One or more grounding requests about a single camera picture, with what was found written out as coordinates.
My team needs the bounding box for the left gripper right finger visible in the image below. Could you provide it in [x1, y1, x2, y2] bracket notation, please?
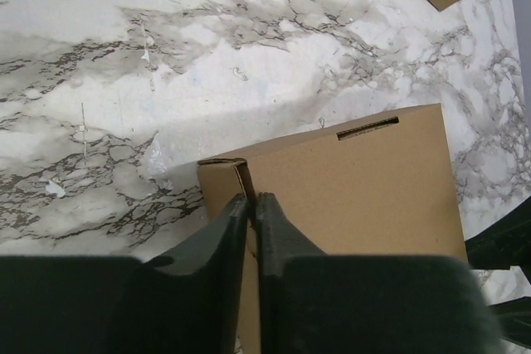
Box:
[255, 193, 504, 353]

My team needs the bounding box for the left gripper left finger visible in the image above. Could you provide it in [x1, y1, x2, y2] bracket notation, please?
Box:
[1, 195, 249, 353]

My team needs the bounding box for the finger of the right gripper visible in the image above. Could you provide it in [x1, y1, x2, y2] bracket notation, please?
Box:
[464, 194, 531, 347]

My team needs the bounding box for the brown cardboard box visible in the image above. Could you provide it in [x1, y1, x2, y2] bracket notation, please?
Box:
[197, 103, 468, 354]

